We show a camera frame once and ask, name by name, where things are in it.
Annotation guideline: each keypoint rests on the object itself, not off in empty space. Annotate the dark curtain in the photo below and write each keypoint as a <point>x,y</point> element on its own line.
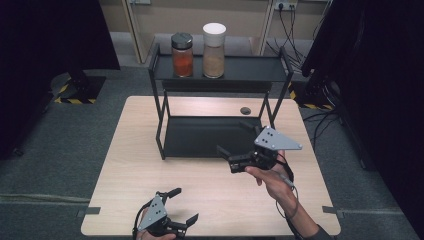
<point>43,66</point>
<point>383,83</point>

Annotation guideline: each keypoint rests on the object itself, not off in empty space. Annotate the grey tape strip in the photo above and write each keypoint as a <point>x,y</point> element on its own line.
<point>330,210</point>
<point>90,211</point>

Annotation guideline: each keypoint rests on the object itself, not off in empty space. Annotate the person's left hand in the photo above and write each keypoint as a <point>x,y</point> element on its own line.
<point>151,235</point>

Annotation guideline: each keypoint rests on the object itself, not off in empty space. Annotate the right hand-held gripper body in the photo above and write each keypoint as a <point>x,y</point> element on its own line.
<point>275,141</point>

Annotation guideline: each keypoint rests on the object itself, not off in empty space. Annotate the person's right hand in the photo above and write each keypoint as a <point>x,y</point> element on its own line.
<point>273,183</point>

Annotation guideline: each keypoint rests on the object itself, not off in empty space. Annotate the black-lidded jar of orange spice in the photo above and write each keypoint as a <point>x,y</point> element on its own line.
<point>182,60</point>

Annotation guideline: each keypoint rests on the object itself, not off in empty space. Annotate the black and yellow striped base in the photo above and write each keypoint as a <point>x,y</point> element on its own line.
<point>310,96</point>
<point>80,90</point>

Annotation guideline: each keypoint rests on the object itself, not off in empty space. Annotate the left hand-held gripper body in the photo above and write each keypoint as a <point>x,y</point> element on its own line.
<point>155,211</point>

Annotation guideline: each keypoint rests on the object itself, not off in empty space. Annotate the dark round table grommet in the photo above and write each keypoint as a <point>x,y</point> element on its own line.
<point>245,110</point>

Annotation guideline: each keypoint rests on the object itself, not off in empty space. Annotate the white wall power socket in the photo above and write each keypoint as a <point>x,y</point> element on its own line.
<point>285,4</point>

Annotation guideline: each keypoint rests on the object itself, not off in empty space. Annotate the white-lidded jar of brown spice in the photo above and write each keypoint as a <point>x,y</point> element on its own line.
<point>213,56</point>

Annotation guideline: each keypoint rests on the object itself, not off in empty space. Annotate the black metal two-tier rack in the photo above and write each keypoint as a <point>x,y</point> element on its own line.
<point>240,70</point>

